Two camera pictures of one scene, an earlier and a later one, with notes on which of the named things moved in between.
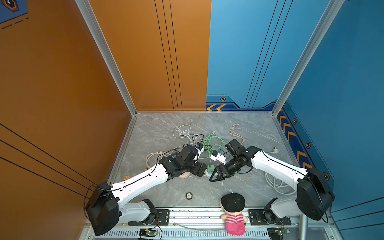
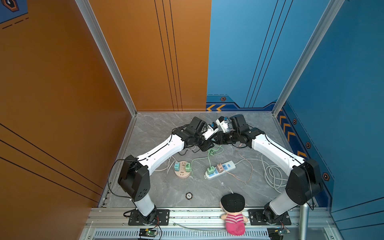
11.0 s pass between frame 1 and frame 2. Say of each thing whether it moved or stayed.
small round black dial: stayed
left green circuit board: stayed
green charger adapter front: stayed
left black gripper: moved
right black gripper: moved
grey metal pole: stayed
